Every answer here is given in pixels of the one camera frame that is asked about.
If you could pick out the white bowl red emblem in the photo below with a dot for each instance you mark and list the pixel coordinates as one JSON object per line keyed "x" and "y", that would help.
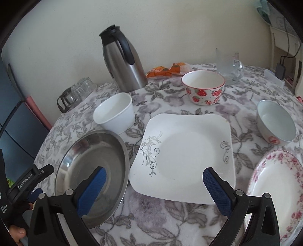
{"x": 275, "y": 123}

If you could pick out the stainless steel thermos jug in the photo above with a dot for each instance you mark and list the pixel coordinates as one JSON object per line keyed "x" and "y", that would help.
{"x": 122, "y": 60}

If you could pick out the glass cups in holder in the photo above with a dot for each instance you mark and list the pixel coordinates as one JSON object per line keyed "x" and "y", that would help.
{"x": 75, "y": 94}

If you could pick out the orange snack packet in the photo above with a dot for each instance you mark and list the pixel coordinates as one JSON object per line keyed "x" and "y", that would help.
{"x": 180, "y": 68}
{"x": 159, "y": 72}

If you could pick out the plain white ceramic bowl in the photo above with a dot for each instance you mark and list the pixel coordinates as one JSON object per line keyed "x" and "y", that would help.
{"x": 115, "y": 114}

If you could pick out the round stainless steel plate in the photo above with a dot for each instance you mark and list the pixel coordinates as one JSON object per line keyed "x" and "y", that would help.
{"x": 101, "y": 159}

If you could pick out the clear glass pitcher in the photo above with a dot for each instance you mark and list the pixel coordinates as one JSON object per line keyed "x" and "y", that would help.
{"x": 229, "y": 66}

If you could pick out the white square plate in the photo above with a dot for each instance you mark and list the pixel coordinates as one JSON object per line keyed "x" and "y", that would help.
{"x": 174, "y": 152}

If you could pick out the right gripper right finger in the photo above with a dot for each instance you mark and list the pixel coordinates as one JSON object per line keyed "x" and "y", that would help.
{"x": 263, "y": 226}

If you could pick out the person's left hand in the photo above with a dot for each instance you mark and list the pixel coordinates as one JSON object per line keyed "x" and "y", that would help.
{"x": 17, "y": 233}

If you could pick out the left orange snack packet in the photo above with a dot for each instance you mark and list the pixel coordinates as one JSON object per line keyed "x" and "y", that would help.
{"x": 159, "y": 72}

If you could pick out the strawberry pattern ceramic bowl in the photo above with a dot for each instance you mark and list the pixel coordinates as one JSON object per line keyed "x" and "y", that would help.
{"x": 203, "y": 87}

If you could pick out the white power strip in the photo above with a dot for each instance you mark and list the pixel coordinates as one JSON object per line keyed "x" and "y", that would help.
{"x": 271, "y": 77}

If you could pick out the floral tablecloth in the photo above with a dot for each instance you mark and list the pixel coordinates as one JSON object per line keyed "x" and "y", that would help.
{"x": 142, "y": 220}

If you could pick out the pink floral round plate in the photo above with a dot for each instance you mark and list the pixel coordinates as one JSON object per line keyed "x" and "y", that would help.
{"x": 279, "y": 173}

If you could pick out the right orange snack packet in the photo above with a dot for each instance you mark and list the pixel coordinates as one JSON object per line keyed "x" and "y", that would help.
{"x": 180, "y": 68}

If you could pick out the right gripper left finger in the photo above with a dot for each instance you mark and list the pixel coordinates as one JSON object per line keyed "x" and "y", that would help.
{"x": 45, "y": 227}

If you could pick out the white shelf furniture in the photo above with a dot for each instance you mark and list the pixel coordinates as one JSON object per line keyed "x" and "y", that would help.
{"x": 286, "y": 49}

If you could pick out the black power adapter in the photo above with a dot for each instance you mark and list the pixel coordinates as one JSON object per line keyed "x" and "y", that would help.
{"x": 280, "y": 69}

